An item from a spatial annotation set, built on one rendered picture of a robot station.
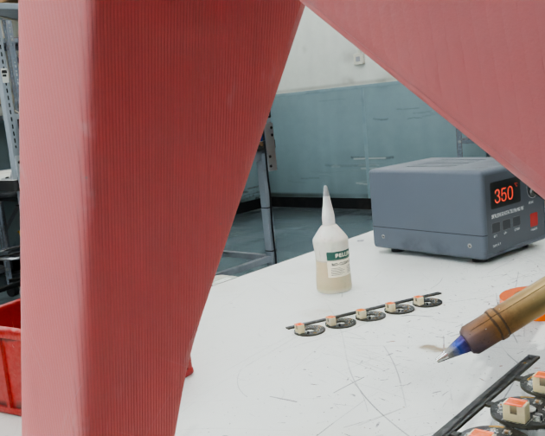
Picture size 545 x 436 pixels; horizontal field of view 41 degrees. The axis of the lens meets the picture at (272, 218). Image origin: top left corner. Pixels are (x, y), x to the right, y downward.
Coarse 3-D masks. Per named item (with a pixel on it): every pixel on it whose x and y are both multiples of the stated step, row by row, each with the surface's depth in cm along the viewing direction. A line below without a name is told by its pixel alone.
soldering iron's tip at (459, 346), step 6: (456, 342) 19; (462, 342) 18; (450, 348) 19; (456, 348) 18; (462, 348) 18; (468, 348) 18; (444, 354) 19; (450, 354) 18; (456, 354) 18; (462, 354) 19; (438, 360) 19; (444, 360) 19
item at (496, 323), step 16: (528, 288) 19; (544, 288) 18; (512, 304) 18; (528, 304) 18; (544, 304) 18; (480, 320) 18; (496, 320) 18; (512, 320) 18; (528, 320) 18; (464, 336) 18; (480, 336) 18; (496, 336) 18; (480, 352) 18
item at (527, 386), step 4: (524, 376) 29; (528, 376) 29; (520, 380) 29; (524, 380) 29; (532, 380) 28; (520, 384) 29; (524, 384) 29; (528, 384) 28; (532, 384) 28; (524, 388) 28; (528, 388) 28; (532, 388) 28; (528, 392) 28; (532, 392) 28; (536, 392) 28; (536, 396) 28; (540, 396) 27; (544, 396) 27
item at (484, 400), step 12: (528, 360) 31; (516, 372) 30; (492, 384) 29; (504, 384) 29; (480, 396) 28; (492, 396) 28; (468, 408) 27; (480, 408) 27; (456, 420) 26; (468, 420) 26; (444, 432) 25; (456, 432) 25
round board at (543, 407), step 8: (504, 400) 27; (528, 400) 27; (536, 400) 27; (544, 400) 27; (496, 408) 27; (536, 408) 26; (544, 408) 26; (496, 416) 26; (536, 416) 25; (544, 416) 26; (504, 424) 26; (512, 424) 25; (520, 424) 25; (528, 424) 25; (536, 424) 25; (544, 424) 25
